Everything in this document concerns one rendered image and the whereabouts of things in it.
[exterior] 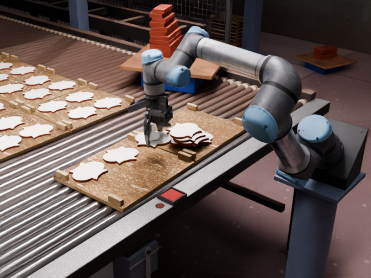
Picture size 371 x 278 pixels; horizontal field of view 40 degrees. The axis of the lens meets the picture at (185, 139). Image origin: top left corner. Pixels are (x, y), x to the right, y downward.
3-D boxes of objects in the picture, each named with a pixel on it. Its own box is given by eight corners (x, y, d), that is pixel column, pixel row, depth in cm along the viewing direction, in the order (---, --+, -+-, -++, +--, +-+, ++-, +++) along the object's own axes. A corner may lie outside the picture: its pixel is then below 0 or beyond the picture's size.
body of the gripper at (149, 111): (164, 128, 185) (163, 98, 179) (143, 124, 188) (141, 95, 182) (173, 118, 191) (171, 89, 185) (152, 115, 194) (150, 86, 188)
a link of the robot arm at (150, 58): (152, 58, 171) (135, 52, 176) (154, 87, 177) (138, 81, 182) (169, 51, 176) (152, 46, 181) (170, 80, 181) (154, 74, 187)
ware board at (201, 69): (232, 52, 301) (232, 49, 300) (211, 79, 258) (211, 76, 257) (152, 43, 313) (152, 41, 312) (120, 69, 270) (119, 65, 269)
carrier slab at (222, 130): (248, 129, 230) (249, 126, 230) (195, 164, 201) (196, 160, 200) (186, 110, 249) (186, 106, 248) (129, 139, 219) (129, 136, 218)
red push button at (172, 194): (184, 197, 181) (184, 193, 180) (173, 204, 176) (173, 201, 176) (171, 191, 184) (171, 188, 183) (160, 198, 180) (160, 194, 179)
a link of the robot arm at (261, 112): (326, 160, 188) (293, 88, 143) (306, 194, 186) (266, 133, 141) (297, 147, 195) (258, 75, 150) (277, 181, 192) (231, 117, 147)
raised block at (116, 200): (123, 205, 172) (123, 198, 171) (120, 208, 170) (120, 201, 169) (111, 199, 175) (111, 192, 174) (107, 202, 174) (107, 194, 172)
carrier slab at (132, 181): (194, 165, 200) (194, 161, 199) (123, 213, 170) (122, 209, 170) (128, 140, 219) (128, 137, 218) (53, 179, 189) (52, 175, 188)
